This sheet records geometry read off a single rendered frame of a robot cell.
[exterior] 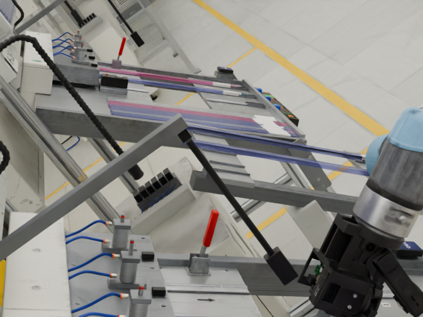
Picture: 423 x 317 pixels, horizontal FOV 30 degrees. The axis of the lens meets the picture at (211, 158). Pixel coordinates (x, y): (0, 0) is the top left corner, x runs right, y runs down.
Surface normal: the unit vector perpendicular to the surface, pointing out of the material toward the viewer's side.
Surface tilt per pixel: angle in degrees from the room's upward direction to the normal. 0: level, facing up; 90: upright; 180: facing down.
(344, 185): 0
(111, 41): 90
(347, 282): 90
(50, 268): 42
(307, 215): 90
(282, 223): 0
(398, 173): 56
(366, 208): 37
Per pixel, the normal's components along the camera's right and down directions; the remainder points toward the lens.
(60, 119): 0.21, 0.32
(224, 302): 0.15, -0.94
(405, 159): -0.48, 0.01
